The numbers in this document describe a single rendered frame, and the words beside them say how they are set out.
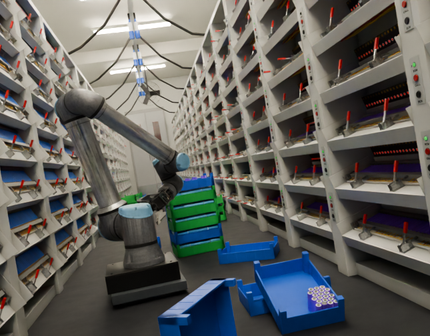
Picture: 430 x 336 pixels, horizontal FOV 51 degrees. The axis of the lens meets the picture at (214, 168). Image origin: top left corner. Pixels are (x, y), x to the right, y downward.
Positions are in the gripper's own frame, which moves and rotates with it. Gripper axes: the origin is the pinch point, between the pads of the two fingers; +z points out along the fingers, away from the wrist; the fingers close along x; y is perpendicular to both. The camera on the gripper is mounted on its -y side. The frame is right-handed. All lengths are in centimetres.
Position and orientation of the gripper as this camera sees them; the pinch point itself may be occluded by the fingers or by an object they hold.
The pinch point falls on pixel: (146, 214)
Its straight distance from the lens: 218.6
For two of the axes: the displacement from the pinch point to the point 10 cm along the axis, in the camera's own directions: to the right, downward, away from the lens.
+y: 7.0, -5.6, -4.5
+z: -2.9, 3.6, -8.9
